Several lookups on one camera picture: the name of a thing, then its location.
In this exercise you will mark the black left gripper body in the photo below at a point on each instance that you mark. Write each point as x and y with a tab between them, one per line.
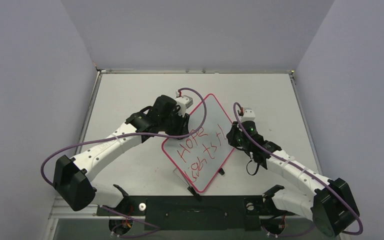
176	124

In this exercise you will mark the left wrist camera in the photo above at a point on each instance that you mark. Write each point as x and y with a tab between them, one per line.
184	102

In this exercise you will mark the lower black board clip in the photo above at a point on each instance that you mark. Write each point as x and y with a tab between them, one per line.
196	195

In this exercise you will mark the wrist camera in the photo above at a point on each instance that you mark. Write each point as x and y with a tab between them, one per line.
184	102
246	114

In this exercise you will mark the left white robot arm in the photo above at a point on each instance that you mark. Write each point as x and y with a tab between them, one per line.
74	176

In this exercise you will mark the black board clip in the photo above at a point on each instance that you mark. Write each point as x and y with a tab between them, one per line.
221	171
196	195

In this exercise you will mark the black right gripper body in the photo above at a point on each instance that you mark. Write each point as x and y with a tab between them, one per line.
235	138

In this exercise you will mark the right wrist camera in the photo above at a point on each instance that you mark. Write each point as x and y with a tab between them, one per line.
246	114

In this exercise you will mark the upper black board clip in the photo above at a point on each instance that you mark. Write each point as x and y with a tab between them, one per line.
221	171

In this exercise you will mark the pink framed whiteboard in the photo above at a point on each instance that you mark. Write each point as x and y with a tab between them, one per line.
200	156

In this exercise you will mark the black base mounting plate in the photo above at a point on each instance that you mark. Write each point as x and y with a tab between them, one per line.
186	213

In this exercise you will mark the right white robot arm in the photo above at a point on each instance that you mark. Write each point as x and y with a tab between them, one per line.
328	203

